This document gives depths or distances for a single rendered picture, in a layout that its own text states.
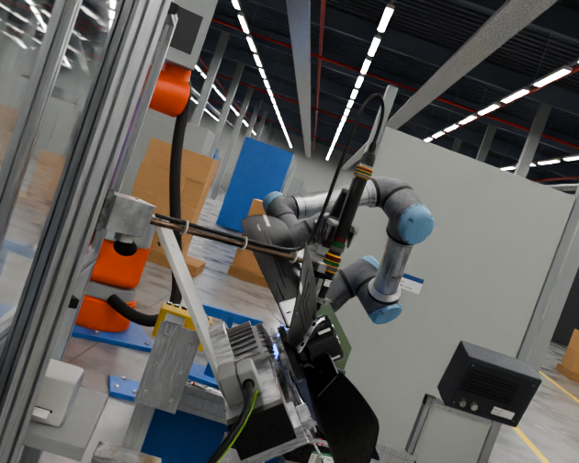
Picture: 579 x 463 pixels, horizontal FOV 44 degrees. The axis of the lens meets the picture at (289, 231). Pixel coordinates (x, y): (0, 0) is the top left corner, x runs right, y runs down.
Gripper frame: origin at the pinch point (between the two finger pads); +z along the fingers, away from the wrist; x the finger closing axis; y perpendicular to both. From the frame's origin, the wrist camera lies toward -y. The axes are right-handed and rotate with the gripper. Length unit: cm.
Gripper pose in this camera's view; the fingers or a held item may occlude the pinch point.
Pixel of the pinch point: (346, 226)
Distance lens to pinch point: 182.4
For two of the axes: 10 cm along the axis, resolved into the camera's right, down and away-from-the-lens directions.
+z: 1.1, 0.9, -9.9
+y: -3.4, 9.4, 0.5
